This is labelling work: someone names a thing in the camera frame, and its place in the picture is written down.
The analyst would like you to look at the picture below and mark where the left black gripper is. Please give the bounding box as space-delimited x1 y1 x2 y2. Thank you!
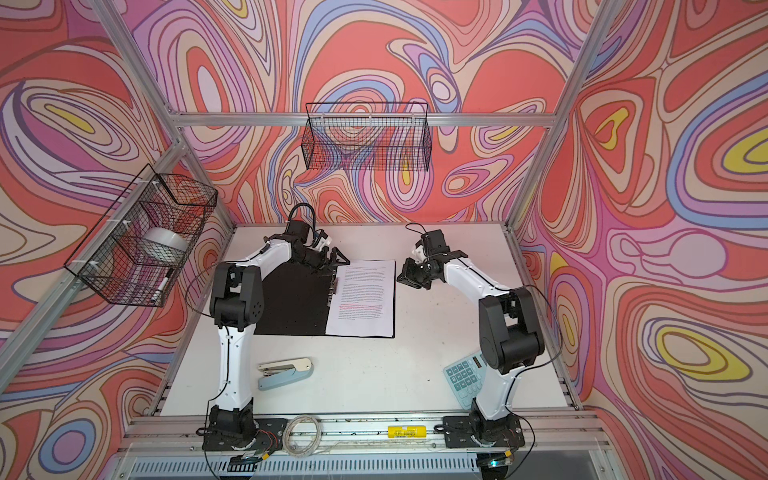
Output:
293 246 350 278

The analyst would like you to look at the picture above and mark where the metal folder clip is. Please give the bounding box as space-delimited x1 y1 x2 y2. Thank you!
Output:
327 274 338 308

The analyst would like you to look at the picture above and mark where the black file folder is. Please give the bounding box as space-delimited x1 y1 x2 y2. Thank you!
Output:
254 259 397 340

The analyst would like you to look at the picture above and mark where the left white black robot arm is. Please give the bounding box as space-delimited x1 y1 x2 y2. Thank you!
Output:
199 234 350 452

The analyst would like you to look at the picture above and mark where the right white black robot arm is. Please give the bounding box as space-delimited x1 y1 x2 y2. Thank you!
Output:
397 258 545 451

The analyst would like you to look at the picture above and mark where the teal calculator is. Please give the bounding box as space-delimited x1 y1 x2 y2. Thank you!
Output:
443 351 487 410

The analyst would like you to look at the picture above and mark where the blue white stapler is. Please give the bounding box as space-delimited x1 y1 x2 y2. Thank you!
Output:
257 357 314 391

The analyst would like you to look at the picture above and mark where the yellow label tag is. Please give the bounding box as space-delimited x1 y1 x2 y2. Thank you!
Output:
387 426 427 439

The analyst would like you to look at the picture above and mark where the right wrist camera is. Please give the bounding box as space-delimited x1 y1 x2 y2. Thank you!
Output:
405 222 450 262

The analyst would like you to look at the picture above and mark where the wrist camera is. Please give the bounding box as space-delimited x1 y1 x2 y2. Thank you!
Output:
405 222 450 262
286 202 332 251

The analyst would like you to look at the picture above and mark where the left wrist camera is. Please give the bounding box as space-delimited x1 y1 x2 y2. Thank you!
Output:
286 202 332 251

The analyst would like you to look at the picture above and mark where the back black wire basket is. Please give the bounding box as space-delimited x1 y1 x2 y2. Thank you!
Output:
301 100 432 171

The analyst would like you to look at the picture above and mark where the black wire basket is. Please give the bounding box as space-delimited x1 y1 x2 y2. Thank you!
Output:
301 100 432 171
64 164 218 308

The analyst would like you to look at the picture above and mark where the coiled clear cable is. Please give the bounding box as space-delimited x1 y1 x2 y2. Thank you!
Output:
281 415 323 458

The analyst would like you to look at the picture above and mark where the left black wire basket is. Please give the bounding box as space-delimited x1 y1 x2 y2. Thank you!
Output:
64 164 218 308

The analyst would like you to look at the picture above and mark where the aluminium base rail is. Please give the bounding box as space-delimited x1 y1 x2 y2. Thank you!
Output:
118 408 612 456

